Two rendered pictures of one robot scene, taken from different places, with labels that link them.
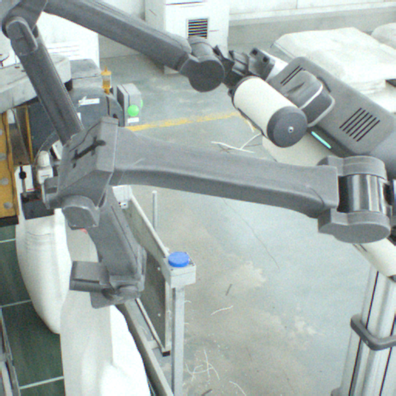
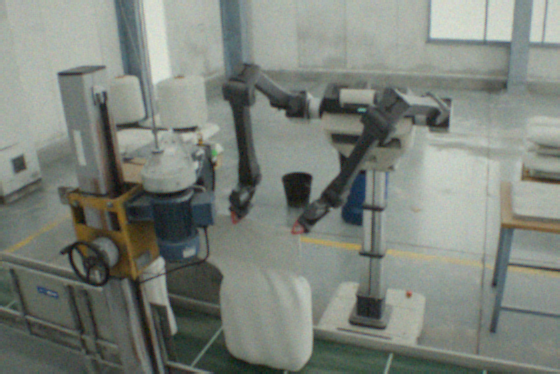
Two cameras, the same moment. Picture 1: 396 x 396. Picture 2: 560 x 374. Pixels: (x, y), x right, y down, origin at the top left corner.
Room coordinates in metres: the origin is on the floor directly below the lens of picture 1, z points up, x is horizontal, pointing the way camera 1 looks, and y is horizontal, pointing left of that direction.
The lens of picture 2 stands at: (-0.05, 1.41, 1.98)
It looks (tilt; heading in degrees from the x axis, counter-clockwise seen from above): 23 degrees down; 315
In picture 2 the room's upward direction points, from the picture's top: 3 degrees counter-clockwise
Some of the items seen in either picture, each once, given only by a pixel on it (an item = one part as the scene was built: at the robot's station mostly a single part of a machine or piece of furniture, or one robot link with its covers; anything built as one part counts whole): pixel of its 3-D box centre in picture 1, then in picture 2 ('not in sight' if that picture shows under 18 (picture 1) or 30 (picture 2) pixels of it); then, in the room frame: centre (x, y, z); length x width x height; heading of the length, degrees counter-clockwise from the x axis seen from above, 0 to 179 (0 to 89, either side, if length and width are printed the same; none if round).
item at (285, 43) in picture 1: (328, 44); (126, 139); (4.51, -0.85, 0.56); 0.66 x 0.43 x 0.15; 110
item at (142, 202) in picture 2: not in sight; (147, 208); (1.38, 0.67, 1.27); 0.12 x 0.09 x 0.09; 113
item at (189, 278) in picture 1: (178, 269); not in sight; (1.58, 0.05, 0.81); 0.08 x 0.08 x 0.06; 23
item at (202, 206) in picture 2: not in sight; (204, 211); (1.25, 0.53, 1.25); 0.10 x 0.08 x 0.12; 138
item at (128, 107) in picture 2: not in sight; (123, 98); (1.62, 0.57, 1.61); 0.15 x 0.14 x 0.17; 23
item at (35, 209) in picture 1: (36, 203); not in sight; (1.55, 0.43, 1.04); 0.08 x 0.06 x 0.05; 113
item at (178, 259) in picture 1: (179, 261); not in sight; (1.58, 0.05, 0.84); 0.06 x 0.06 x 0.02
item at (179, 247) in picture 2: not in sight; (175, 224); (1.32, 0.60, 1.21); 0.15 x 0.15 x 0.25
